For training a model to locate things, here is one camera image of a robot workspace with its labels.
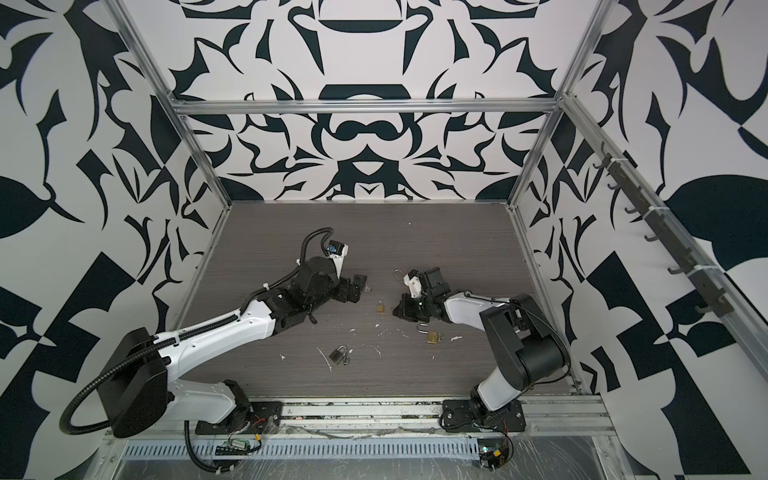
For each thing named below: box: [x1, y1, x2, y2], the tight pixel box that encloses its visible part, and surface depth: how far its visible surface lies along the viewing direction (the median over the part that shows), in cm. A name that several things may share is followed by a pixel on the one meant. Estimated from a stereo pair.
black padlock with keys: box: [328, 344, 354, 366], surface depth 86 cm
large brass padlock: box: [417, 323, 439, 344], surface depth 89 cm
